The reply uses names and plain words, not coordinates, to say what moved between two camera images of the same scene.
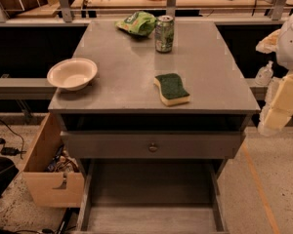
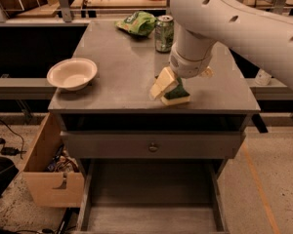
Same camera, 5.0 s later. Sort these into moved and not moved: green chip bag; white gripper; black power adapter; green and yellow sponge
Moved: white gripper
Not moved: black power adapter; green and yellow sponge; green chip bag
